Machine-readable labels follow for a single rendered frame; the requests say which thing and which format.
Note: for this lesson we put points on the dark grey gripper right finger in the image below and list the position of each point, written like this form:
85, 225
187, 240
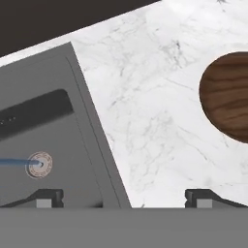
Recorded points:
198, 196

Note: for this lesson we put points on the grey kitchen sink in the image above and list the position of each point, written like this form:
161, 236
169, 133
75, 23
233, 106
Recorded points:
58, 135

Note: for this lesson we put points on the brown wooden bowl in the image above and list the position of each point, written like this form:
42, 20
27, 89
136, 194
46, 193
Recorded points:
226, 97

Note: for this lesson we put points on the round sink drain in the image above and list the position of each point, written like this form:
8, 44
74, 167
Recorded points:
39, 165

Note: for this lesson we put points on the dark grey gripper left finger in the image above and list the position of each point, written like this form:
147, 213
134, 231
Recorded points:
48, 197

